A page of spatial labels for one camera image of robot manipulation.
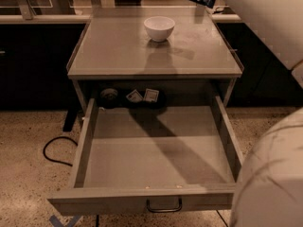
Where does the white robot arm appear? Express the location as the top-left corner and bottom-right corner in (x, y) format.
(224, 0), (303, 227)

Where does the grey open drawer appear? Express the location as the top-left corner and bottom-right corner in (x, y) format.
(48, 96), (242, 216)

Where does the grey counter cabinet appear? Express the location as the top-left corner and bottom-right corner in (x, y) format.
(68, 6), (243, 109)

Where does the white tea packet right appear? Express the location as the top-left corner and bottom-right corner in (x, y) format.
(144, 89), (159, 102)

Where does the white tea packet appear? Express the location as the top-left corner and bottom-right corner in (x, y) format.
(126, 89), (143, 103)
(144, 89), (159, 102)

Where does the white tea packet left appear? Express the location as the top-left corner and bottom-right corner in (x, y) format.
(126, 89), (143, 103)

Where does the round dark can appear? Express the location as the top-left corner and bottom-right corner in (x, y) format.
(100, 88), (118, 108)

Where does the white ceramic bowl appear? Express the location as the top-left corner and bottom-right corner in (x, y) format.
(144, 16), (175, 42)

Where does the blue floor tape cross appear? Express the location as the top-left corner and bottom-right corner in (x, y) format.
(48, 214), (83, 227)

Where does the black metal drawer handle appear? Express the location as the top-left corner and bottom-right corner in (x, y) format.
(146, 198), (183, 214)

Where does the black floor cable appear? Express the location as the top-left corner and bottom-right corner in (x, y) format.
(43, 136), (79, 167)

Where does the black cable under drawer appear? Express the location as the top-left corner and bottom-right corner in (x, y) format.
(216, 209), (230, 227)

